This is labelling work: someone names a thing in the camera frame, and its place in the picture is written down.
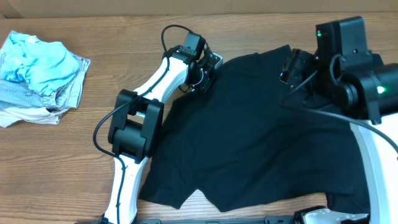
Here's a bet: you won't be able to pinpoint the black t-shirt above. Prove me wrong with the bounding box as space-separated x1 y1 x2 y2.
139 45 370 213

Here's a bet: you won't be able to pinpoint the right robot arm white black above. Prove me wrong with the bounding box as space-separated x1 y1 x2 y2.
280 16 397 223

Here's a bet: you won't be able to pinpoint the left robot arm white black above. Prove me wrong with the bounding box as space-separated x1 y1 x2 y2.
99 32 223 223

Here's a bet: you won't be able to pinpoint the light blue crumpled shirt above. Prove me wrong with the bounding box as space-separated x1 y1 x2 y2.
1 30 80 96

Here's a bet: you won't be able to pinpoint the folded blue denim jeans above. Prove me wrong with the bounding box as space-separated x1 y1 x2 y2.
0 54 91 110

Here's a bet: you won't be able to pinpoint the folded pale pink garment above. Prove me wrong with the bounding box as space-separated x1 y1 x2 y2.
1 107 68 128

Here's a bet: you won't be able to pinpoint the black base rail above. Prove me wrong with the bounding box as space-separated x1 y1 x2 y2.
74 214 299 224

